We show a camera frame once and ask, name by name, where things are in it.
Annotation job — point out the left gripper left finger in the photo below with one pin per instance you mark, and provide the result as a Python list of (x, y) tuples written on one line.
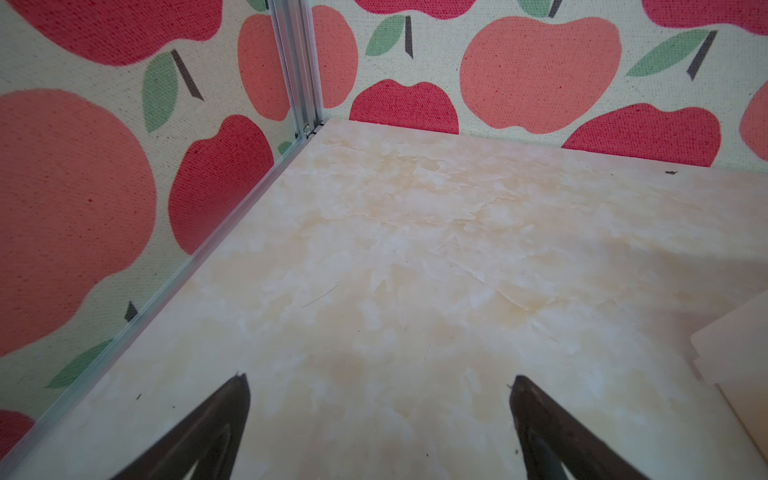
[(205, 444)]

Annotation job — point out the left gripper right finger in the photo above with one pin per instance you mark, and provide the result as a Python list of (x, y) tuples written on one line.
[(555, 445)]

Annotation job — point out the white three-compartment plastic bin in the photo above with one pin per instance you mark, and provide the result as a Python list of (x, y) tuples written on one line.
[(731, 353)]

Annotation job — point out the left floor edge aluminium rail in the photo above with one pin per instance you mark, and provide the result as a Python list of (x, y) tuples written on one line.
[(80, 388)]

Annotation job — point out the left aluminium corner post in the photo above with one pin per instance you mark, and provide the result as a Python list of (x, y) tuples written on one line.
[(296, 42)]

